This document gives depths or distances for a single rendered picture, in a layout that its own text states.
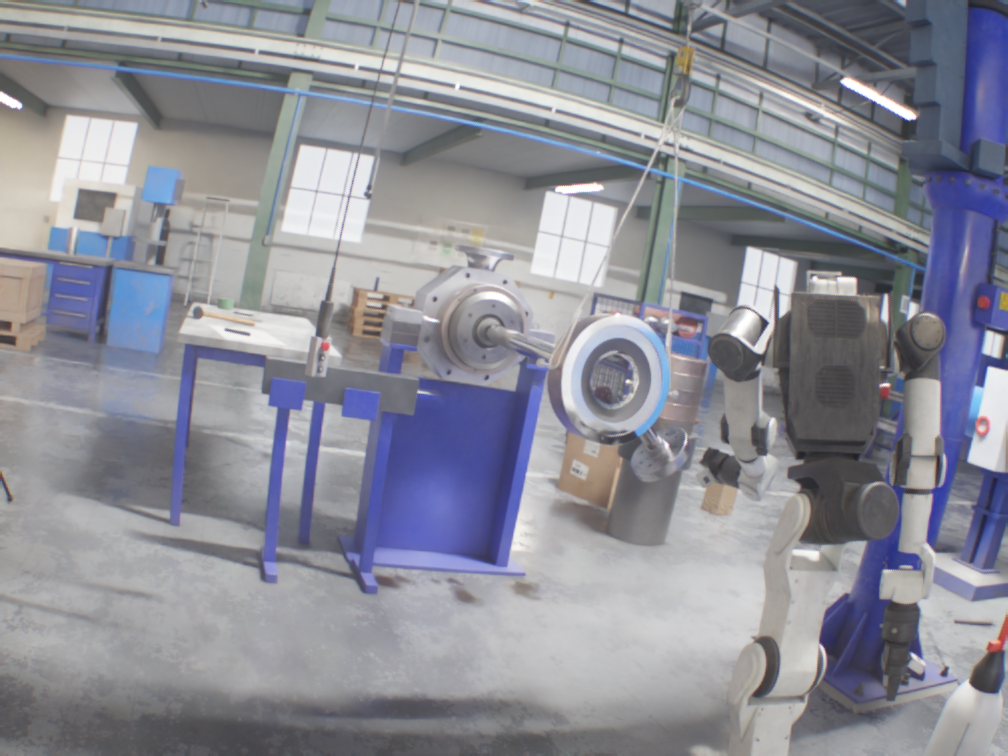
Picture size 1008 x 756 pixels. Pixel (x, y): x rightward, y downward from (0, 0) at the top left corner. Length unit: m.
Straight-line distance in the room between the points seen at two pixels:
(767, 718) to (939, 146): 2.25
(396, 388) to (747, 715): 1.98
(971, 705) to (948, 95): 2.31
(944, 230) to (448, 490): 2.51
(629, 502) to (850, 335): 3.18
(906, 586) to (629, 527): 3.09
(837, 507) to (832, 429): 0.16
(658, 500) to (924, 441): 3.07
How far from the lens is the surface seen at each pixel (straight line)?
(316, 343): 2.59
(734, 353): 1.72
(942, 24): 3.44
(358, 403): 3.14
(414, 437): 3.65
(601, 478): 5.35
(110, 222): 13.35
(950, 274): 3.30
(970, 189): 3.30
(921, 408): 1.73
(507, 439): 3.78
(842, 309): 1.62
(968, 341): 3.30
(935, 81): 3.32
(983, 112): 3.48
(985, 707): 2.56
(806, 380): 1.60
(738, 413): 1.86
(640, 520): 4.64
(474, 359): 3.36
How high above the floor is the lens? 1.31
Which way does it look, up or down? 7 degrees down
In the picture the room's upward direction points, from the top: 11 degrees clockwise
